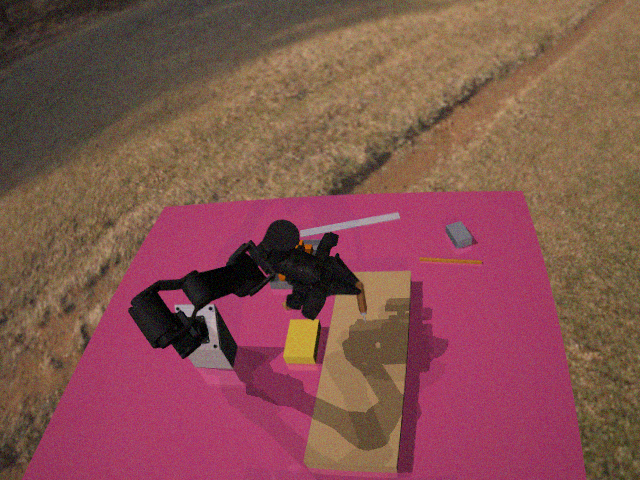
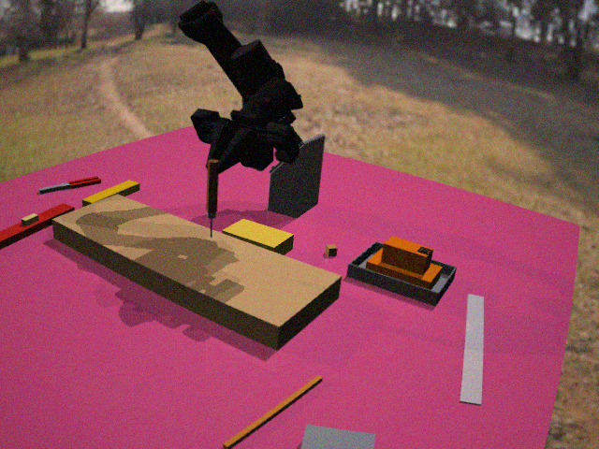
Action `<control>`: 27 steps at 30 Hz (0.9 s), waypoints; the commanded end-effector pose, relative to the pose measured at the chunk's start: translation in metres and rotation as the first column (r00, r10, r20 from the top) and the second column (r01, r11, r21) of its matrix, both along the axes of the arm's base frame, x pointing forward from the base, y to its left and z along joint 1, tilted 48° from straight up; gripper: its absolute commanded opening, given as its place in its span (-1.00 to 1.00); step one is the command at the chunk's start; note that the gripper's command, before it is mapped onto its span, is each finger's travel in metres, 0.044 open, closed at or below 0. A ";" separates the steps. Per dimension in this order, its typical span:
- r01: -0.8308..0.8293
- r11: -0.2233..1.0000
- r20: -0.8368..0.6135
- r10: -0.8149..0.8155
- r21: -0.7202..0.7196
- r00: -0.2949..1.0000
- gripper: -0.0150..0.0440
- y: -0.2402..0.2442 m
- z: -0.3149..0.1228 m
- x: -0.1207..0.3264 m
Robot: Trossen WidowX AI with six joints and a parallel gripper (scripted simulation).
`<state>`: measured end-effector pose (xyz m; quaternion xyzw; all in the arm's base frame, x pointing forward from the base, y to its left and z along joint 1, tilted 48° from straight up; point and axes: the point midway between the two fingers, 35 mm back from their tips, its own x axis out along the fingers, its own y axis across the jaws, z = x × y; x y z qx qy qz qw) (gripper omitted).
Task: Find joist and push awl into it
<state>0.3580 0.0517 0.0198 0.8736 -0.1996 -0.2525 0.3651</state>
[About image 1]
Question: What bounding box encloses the awl with orange handle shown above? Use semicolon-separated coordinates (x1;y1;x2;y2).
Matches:
355;282;367;323

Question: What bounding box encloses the grey flat bar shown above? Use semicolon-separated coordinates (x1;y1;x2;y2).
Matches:
300;213;400;237

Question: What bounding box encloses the tan wooden panel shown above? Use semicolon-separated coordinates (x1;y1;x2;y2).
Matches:
304;271;411;473

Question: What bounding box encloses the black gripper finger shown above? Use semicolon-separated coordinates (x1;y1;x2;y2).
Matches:
327;253;361;286
327;274;361;297

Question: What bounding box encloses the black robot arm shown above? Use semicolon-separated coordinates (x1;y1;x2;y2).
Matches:
128;219;310;359

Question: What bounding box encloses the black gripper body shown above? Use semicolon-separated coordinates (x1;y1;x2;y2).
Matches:
281;232;339;320

